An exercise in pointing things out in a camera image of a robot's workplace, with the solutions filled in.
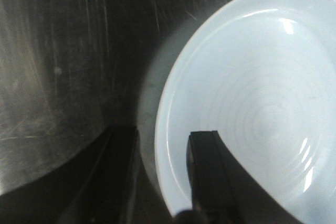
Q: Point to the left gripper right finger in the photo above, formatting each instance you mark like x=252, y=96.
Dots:
x=222, y=191

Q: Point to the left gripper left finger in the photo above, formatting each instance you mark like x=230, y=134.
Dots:
x=93, y=187

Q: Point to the light blue plate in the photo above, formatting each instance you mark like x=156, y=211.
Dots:
x=262, y=74

